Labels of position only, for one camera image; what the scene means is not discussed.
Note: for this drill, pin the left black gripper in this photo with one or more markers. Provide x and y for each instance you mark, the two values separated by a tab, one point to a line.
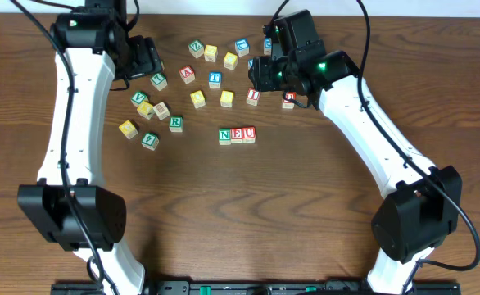
149	60

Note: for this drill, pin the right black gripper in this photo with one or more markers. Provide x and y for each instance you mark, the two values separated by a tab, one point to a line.
256	76

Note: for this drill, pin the red I block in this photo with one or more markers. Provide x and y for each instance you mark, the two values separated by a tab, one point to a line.
253	97

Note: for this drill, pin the green R block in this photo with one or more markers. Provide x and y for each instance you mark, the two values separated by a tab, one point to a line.
176	124

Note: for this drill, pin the red u block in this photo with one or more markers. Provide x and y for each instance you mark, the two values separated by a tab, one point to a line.
249	134
288	98

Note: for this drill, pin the red E block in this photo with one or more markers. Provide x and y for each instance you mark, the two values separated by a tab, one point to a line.
236	135

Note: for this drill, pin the green N block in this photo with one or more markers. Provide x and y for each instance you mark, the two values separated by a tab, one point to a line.
225	137

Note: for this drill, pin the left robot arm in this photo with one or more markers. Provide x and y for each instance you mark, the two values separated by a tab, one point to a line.
69	204

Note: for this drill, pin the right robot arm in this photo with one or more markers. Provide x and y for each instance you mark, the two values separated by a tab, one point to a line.
419	200

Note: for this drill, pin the green 7 block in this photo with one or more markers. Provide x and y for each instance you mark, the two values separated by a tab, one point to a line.
159	81

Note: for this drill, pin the blue D block left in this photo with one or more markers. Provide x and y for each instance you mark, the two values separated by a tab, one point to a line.
267	46

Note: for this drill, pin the green V block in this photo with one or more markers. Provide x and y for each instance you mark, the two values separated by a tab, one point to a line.
138	98

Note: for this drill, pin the blue L block middle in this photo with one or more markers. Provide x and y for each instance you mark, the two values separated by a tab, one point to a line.
250	64

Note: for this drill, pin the blue l block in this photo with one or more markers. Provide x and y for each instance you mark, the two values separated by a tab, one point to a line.
250	64
242	47

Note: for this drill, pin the red A block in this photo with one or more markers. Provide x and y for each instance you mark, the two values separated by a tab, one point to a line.
187	74

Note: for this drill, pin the yellow K block left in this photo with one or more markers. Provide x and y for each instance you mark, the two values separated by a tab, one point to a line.
146	110

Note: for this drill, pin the green Z block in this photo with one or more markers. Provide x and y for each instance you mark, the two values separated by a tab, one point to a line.
196	48

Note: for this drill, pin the plain pineapple block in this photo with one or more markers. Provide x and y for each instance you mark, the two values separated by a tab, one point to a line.
161	110

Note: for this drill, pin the blue L block top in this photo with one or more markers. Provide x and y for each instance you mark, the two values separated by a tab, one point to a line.
242	47

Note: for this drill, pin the yellow Q block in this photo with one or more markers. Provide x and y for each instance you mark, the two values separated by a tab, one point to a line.
230	61

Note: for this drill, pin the yellow block top row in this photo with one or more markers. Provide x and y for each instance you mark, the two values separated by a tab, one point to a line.
210	53

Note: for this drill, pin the yellow O block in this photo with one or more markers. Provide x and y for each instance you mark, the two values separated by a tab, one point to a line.
198	99

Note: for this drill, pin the yellow G block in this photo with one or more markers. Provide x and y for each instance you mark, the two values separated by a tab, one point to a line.
129	129

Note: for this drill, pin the yellow block centre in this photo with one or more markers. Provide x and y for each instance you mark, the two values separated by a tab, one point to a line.
226	99

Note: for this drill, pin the blue T block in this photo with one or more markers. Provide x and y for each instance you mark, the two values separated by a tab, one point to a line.
214	80

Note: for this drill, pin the green 4 block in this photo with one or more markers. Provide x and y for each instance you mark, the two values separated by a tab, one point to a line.
150	141

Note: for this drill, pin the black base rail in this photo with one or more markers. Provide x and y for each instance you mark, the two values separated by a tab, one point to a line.
333	286

